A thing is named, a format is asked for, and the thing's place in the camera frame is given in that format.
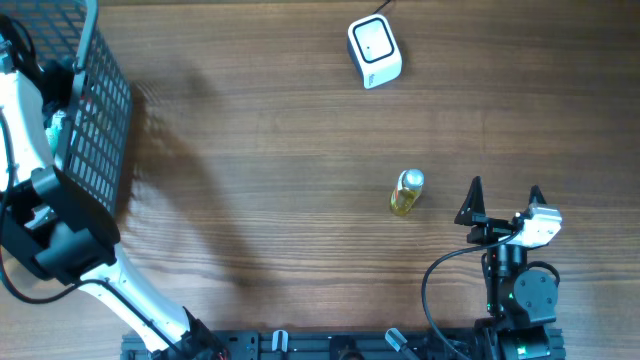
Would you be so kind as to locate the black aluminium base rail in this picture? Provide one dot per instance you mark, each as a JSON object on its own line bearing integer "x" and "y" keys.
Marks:
{"x": 350, "y": 345}

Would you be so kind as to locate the white barcode scanner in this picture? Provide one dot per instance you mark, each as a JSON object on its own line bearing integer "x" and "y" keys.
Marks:
{"x": 374, "y": 51}

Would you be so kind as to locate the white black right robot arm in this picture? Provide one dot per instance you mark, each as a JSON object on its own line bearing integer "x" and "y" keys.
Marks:
{"x": 521, "y": 294}

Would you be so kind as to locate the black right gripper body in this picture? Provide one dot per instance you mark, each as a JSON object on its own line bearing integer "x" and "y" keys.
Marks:
{"x": 489, "y": 230}

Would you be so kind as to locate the grey plastic mesh basket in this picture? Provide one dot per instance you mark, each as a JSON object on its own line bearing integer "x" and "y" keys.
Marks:
{"x": 94, "y": 128}

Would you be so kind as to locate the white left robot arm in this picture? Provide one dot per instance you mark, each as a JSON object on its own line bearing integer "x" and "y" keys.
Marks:
{"x": 58, "y": 231}

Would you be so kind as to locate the yellow oil bottle silver cap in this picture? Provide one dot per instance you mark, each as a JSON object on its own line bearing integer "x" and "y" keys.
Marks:
{"x": 408, "y": 189}

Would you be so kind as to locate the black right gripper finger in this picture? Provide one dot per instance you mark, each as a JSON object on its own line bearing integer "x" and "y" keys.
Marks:
{"x": 536, "y": 196}
{"x": 472, "y": 211}

